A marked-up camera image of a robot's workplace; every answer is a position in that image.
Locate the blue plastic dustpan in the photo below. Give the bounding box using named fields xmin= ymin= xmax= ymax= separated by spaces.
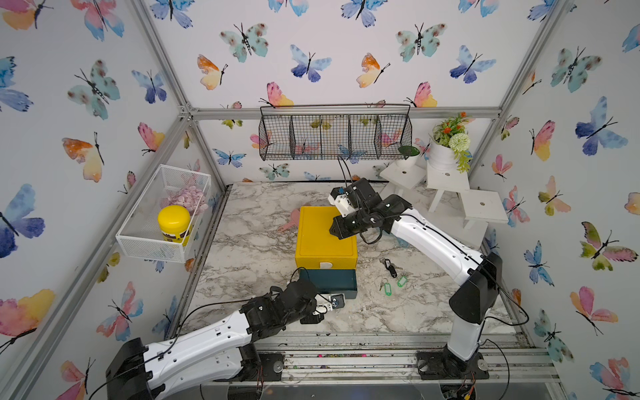
xmin=397 ymin=238 xmax=410 ymax=248

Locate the yellow plastic drawer box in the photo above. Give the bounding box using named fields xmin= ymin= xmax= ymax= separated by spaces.
xmin=295 ymin=207 xmax=358 ymax=270

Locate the yellow lidded jar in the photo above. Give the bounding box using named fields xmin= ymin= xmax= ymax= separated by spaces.
xmin=158 ymin=205 xmax=191 ymax=247

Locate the white stepped plant stand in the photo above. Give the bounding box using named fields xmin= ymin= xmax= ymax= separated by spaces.
xmin=378 ymin=163 xmax=508 ymax=249

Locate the small white pot green plant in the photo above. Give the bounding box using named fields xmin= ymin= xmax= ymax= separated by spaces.
xmin=396 ymin=145 xmax=422 ymax=169

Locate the pink flower bunch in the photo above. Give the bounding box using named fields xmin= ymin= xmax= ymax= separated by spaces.
xmin=168 ymin=185 xmax=208 ymax=215

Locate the dark teal plastic drawer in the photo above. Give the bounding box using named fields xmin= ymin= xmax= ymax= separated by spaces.
xmin=300 ymin=269 xmax=358 ymax=300

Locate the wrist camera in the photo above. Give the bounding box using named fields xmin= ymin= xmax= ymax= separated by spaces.
xmin=315 ymin=293 xmax=346 ymax=312
xmin=328 ymin=187 xmax=356 ymax=218

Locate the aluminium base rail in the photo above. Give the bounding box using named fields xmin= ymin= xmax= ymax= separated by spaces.
xmin=199 ymin=331 xmax=561 ymax=386

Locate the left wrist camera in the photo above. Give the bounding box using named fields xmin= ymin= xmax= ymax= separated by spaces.
xmin=315 ymin=293 xmax=346 ymax=312

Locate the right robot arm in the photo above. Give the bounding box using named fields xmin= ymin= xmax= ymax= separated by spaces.
xmin=328 ymin=179 xmax=503 ymax=380

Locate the key with green tag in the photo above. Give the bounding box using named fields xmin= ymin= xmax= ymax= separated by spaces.
xmin=380 ymin=282 xmax=393 ymax=297
xmin=397 ymin=276 xmax=408 ymax=288

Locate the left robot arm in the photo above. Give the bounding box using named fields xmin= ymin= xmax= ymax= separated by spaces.
xmin=104 ymin=280 xmax=334 ymax=399

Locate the key with black tag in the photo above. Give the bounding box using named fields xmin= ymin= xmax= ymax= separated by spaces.
xmin=381 ymin=258 xmax=398 ymax=278

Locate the white pot with flowers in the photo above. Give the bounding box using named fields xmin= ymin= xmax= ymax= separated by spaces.
xmin=428 ymin=112 xmax=473 ymax=173

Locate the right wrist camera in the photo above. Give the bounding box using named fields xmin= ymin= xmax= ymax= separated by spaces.
xmin=328 ymin=187 xmax=356 ymax=218

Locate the black wire wall basket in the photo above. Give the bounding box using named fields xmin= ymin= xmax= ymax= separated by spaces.
xmin=258 ymin=103 xmax=413 ymax=163

